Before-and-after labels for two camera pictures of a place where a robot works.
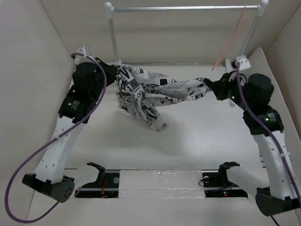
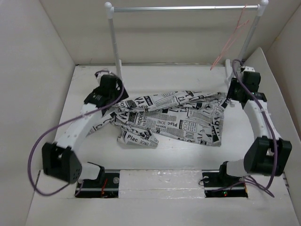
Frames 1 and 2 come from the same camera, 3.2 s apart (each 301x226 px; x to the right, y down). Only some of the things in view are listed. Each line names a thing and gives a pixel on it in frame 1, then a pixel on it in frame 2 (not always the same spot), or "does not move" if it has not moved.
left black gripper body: (110, 77) -> (116, 94)
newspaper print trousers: (139, 92) -> (144, 118)
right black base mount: (216, 184) does not move
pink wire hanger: (237, 28) does not move
